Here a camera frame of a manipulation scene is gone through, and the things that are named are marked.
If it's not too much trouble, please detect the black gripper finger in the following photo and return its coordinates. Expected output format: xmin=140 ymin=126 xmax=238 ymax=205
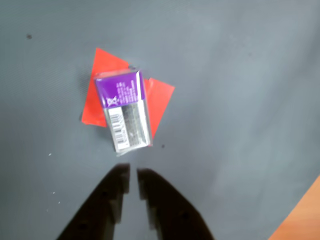
xmin=56 ymin=162 xmax=131 ymax=240
xmin=136 ymin=167 xmax=216 ymax=240

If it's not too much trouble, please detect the purple silver battery pack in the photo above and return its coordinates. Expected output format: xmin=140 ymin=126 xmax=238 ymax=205
xmin=93 ymin=69 xmax=154 ymax=157

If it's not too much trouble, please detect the grey table mat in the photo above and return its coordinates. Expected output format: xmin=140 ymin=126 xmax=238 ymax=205
xmin=0 ymin=0 xmax=320 ymax=240

